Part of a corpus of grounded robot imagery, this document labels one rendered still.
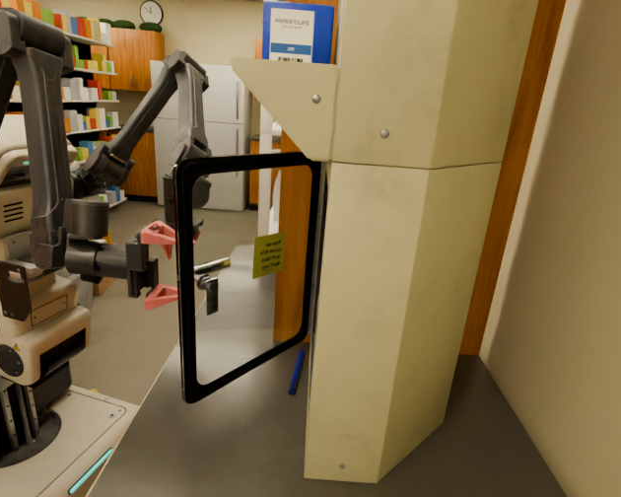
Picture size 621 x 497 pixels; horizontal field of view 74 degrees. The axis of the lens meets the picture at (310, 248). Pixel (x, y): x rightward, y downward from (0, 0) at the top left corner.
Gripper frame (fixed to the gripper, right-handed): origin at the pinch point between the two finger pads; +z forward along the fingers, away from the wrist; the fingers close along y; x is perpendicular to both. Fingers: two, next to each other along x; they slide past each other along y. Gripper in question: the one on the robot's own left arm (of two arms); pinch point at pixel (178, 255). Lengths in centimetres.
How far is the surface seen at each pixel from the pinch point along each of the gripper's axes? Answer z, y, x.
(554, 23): -54, 72, -9
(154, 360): 109, -53, 107
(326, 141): -34, 33, -46
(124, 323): 109, -87, 144
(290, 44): -44, 27, -39
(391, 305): -14, 42, -46
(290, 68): -41, 28, -46
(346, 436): 7, 39, -46
